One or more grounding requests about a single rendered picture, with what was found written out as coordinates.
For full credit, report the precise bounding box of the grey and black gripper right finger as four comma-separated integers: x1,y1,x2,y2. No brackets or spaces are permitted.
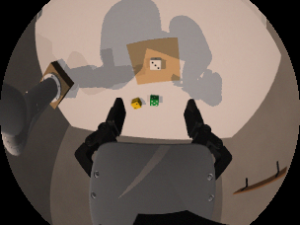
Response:
184,99,232,180

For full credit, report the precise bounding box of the white die with black pips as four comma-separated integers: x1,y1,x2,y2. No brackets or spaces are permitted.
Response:
150,57,162,70

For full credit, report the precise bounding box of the brown flat mat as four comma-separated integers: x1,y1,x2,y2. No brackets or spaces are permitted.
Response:
126,37,180,85

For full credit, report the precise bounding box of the yellow die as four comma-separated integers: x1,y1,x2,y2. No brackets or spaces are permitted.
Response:
131,98,142,110

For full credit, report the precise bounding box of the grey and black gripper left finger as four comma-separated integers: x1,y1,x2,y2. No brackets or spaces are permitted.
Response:
75,98,126,177

